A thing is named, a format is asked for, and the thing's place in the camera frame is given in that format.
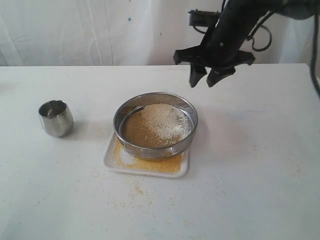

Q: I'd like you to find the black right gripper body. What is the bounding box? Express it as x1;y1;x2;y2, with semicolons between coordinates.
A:
173;0;256;72

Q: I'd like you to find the yellow and white grain mix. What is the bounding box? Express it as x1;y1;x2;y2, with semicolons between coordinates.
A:
138;103;190;148

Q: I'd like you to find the round steel mesh sieve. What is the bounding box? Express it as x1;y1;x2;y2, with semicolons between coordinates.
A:
113;92;198;160

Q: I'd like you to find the stainless steel cup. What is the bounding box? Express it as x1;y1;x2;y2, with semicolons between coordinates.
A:
38;99;74;138

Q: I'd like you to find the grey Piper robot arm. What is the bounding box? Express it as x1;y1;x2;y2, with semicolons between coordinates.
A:
173;0;320;88

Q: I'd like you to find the white square plastic tray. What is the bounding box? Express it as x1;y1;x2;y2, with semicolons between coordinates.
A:
103;134;189;179

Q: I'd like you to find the white backdrop curtain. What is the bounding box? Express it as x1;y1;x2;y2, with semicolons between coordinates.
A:
0;0;320;67

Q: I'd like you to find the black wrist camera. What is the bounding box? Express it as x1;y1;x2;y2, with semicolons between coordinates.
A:
188;9;221;27

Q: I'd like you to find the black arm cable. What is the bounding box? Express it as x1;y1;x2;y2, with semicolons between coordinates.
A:
308;14;320;97

